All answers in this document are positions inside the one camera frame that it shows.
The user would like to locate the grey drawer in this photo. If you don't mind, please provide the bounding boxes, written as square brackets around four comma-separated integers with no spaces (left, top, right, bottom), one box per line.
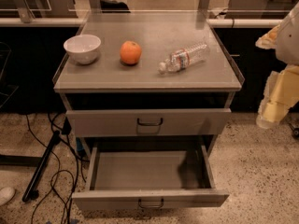
[73,142,229,211]
[66,108,231,137]

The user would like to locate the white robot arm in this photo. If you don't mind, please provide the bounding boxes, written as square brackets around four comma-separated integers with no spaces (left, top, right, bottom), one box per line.
[255,4,299,129]

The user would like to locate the grey drawer cabinet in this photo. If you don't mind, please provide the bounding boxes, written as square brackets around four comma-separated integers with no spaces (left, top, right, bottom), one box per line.
[51,10,246,211]

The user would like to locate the grey top drawer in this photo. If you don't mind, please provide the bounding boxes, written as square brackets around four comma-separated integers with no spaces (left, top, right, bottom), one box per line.
[66,108,231,137]

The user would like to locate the clear plastic water bottle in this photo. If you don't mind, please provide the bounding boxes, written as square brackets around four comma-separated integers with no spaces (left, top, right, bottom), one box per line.
[158,42,210,75]

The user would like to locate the orange fruit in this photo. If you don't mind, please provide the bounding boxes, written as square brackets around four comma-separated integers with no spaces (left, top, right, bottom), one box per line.
[120,41,142,65]

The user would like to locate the white ceramic bowl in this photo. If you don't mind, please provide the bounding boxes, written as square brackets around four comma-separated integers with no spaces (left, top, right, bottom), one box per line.
[64,35,101,64]

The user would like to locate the white counter ledge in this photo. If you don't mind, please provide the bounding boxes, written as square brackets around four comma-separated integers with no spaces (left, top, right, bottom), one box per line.
[0,18,282,28]

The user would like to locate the black floor stand bar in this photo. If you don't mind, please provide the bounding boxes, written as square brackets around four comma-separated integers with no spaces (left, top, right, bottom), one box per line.
[21,131,60,203]

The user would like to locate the white shoe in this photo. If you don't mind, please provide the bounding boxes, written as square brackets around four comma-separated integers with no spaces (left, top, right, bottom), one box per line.
[0,187,15,206]

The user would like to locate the black floor cables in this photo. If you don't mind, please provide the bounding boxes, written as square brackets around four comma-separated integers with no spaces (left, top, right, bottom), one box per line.
[24,112,90,224]

